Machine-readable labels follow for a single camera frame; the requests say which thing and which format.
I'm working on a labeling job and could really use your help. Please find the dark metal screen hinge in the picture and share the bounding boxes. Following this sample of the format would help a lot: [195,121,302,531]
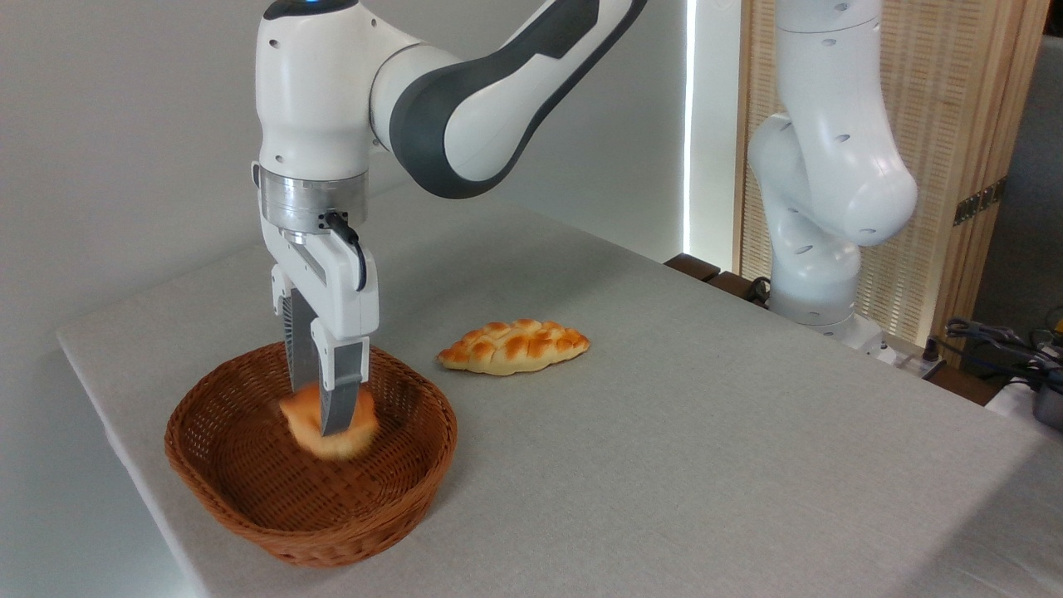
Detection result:
[953,176,1008,227]

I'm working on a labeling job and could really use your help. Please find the long braided bread loaf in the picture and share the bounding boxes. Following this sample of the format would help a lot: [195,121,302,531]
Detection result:
[438,318,591,376]

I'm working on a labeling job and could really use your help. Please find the round orange bread bun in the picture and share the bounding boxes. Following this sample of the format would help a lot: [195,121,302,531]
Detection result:
[278,381,381,463]

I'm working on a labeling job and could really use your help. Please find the brown woven wicker basket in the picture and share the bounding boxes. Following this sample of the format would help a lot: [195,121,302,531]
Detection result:
[164,339,458,569]

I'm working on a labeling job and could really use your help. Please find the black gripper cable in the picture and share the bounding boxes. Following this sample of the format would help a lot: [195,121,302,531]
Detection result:
[321,211,368,292]

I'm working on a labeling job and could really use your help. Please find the wooden slatted folding screen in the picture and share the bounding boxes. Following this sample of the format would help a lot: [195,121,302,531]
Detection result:
[733,0,1052,368]

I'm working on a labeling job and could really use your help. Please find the black cable bundle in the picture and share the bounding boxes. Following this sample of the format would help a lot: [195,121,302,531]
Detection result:
[923,316,1063,391]

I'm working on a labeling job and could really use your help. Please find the grey tablecloth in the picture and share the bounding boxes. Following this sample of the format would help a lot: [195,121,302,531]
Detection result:
[56,177,1063,598]

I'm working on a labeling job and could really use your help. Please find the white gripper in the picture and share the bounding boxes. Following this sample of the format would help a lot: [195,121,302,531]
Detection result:
[263,221,381,438]

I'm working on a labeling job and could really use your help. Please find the white power strip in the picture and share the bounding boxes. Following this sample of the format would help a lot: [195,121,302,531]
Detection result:
[872,332,946,376]

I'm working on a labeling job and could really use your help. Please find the dark brown wooden bench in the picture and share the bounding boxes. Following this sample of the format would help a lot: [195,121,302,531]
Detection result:
[664,252,772,310]

